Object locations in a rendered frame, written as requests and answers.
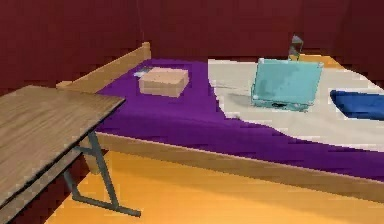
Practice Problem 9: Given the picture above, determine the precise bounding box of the wooden bed with purple cover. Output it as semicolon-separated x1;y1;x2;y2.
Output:
55;41;384;204

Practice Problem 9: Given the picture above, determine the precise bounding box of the tan cardboard box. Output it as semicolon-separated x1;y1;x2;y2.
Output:
138;66;190;99

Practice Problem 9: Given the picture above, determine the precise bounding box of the small pale blue flat object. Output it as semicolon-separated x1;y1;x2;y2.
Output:
133;66;153;78

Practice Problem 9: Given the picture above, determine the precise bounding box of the teal laptop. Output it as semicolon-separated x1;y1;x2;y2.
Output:
250;57;325;113

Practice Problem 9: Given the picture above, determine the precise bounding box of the wooden table with grey legs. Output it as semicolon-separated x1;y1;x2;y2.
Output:
0;84;142;224

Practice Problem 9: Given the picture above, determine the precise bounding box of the blue pillow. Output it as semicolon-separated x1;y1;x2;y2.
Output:
329;89;384;122

